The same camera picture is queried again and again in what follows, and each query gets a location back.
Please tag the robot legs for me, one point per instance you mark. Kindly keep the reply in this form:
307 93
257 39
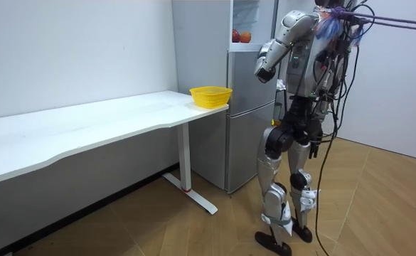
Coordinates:
273 199

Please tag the white desk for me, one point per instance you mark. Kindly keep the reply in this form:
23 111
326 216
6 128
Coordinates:
86 121

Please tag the yellow plastic basket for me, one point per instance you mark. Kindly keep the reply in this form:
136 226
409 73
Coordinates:
210 96

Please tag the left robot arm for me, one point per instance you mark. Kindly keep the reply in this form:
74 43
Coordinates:
286 35

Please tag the red fruit soft toy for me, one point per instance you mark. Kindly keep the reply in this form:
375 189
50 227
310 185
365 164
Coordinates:
235 36

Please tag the orange pomegranate soft toy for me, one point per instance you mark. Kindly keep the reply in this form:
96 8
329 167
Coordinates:
245 37

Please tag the robot body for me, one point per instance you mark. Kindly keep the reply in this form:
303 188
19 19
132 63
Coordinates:
302 64

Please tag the grey fridge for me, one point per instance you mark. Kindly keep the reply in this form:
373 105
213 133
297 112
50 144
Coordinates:
246 89

